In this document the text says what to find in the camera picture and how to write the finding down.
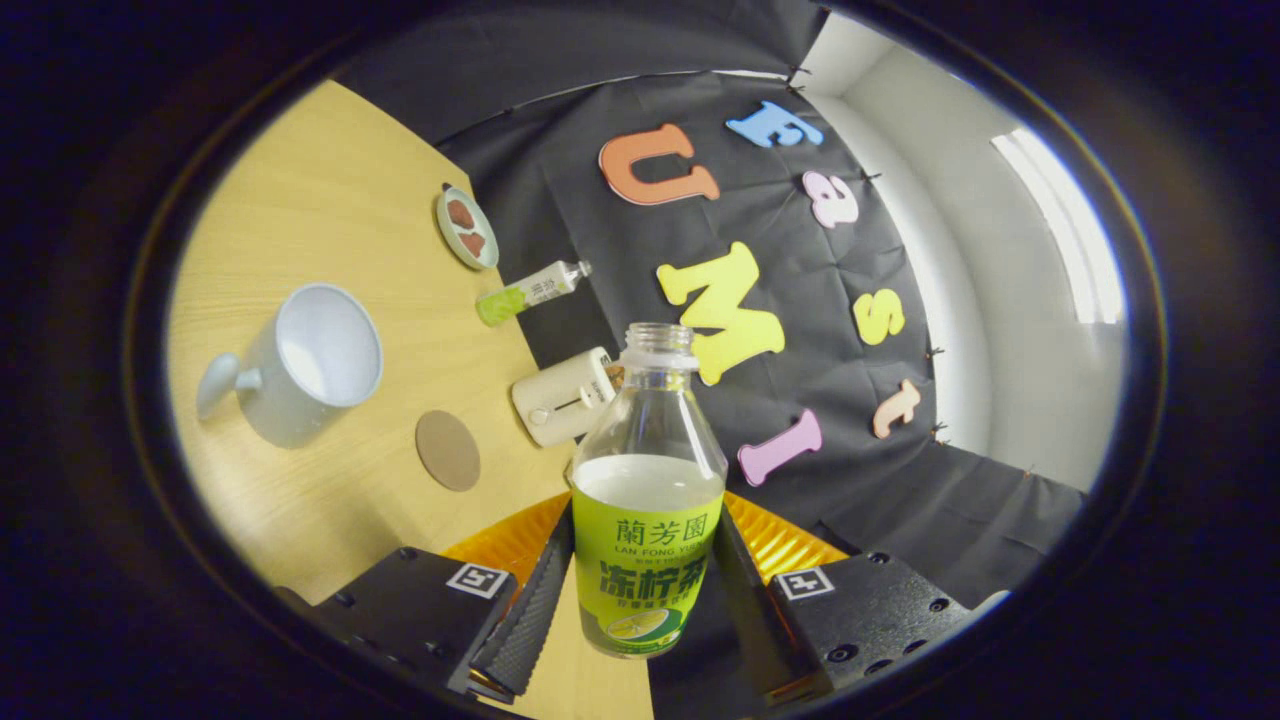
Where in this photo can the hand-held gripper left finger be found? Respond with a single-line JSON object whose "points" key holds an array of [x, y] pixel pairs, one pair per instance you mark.
{"points": [[525, 620]]}

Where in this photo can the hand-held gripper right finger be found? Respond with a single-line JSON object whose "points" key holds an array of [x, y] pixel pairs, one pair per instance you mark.
{"points": [[860, 615]]}

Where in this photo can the green label juice bottle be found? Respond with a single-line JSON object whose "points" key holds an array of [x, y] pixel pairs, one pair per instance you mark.
{"points": [[645, 560]]}

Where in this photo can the brown round coaster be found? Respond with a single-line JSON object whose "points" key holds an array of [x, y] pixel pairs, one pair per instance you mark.
{"points": [[447, 450]]}

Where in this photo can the white cup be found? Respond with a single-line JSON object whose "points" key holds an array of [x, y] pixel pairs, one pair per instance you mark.
{"points": [[300, 390]]}

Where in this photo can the slim capped drink bottle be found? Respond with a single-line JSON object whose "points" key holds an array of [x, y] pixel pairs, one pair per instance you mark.
{"points": [[520, 295]]}

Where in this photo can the white toaster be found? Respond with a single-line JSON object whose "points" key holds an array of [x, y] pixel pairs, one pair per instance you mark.
{"points": [[555, 400]]}

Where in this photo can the brown toast slice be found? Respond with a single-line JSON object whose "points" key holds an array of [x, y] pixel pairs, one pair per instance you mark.
{"points": [[614, 375]]}

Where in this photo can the black backdrop cloth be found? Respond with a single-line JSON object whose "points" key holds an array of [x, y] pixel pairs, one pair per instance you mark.
{"points": [[800, 300]]}

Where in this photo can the brown meat piece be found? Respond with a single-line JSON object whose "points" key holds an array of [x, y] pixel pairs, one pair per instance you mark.
{"points": [[473, 243], [460, 213]]}

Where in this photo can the pale green plate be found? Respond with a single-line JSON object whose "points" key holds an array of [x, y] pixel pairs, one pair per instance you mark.
{"points": [[450, 235]]}

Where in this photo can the ceiling light panel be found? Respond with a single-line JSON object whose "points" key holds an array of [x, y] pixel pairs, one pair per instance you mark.
{"points": [[1070, 230]]}

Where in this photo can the wooden table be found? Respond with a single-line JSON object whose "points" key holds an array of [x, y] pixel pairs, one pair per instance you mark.
{"points": [[300, 200]]}

